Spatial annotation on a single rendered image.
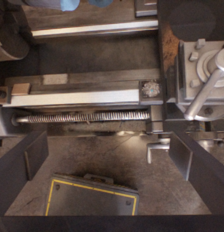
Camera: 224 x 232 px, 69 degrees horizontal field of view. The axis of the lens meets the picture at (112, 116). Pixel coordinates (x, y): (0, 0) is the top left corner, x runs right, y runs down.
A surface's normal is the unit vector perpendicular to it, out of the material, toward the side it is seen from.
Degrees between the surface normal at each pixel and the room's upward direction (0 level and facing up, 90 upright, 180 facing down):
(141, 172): 0
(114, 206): 0
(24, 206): 0
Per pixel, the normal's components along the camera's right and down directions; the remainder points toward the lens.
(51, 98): -0.06, 0.48
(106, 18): -0.09, -0.12
